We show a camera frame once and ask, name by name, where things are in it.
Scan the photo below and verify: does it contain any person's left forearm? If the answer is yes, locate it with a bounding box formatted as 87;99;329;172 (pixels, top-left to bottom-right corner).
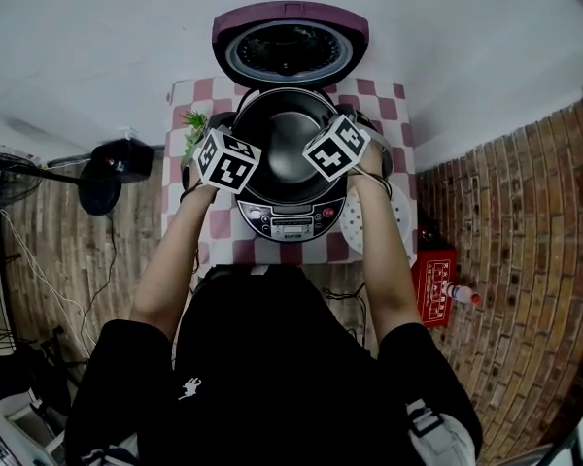
129;184;220;344

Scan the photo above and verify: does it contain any purple rice cooker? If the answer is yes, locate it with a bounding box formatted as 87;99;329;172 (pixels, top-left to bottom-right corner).
211;1;370;256

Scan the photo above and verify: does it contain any black floor cable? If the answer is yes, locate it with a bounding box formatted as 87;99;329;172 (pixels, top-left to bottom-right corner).
82;214;120;319

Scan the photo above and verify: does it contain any grey harness strap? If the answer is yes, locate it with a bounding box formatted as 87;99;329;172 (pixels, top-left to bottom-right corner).
406;398;478;466
72;434;140;466

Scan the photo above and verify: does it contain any black standing fan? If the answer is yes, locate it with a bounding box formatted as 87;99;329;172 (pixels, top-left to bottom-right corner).
0;133;123;217

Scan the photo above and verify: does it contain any person's black clothing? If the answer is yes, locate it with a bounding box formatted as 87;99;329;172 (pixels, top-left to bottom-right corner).
63;264;485;466

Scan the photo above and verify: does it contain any red box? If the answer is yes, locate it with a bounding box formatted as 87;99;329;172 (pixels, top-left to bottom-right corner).
410;248;461;329

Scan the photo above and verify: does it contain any white perforated steamer tray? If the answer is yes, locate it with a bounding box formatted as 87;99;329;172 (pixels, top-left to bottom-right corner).
339;182;413;256

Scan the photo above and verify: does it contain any small green potted plant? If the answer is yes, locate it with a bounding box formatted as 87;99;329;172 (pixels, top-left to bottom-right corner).
179;109;210;157

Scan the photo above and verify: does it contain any black pot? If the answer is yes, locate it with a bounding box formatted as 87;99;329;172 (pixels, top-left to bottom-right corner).
232;89;344;196

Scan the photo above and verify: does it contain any clear bottle with red cap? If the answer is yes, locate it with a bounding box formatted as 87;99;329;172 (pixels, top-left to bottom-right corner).
441;282;483;306

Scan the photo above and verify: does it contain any pink checkered tablecloth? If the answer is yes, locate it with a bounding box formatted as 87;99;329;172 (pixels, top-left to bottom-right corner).
160;76;419;267

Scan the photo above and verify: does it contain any white floor cable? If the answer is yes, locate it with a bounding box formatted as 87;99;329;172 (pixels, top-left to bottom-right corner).
0;200;98;349

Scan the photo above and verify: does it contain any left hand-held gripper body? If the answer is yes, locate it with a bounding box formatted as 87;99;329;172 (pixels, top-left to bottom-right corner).
192;127;262;196

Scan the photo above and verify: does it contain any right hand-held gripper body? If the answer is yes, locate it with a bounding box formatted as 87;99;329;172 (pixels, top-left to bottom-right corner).
302;112;395;183

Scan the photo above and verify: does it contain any person's right forearm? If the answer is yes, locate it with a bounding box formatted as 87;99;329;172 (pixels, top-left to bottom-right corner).
352;155;424;349

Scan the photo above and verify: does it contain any black waste bin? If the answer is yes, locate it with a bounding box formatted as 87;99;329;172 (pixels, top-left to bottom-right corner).
90;137;155;183

